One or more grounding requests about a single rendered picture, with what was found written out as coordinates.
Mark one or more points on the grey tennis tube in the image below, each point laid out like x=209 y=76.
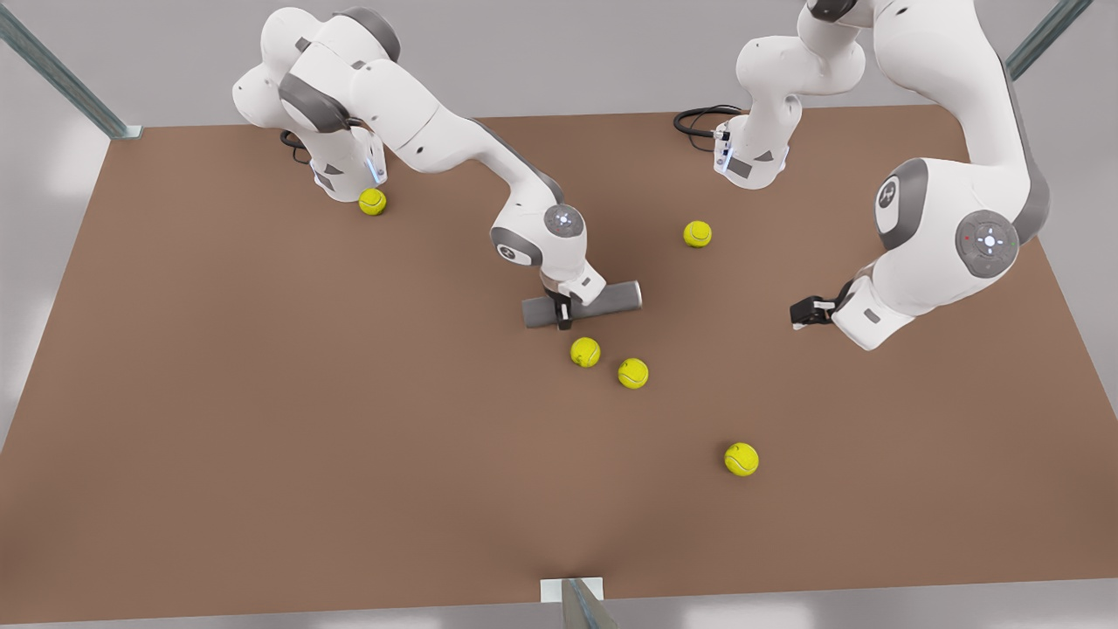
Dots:
x=603 y=300

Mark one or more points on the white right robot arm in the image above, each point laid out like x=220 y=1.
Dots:
x=419 y=131

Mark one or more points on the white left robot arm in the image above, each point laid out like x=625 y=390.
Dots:
x=943 y=218

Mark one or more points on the yellow tennis ball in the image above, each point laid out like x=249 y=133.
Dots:
x=372 y=202
x=741 y=459
x=585 y=352
x=633 y=373
x=697 y=234

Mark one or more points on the silver frame post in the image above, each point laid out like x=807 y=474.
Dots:
x=578 y=603
x=61 y=74
x=1044 y=37

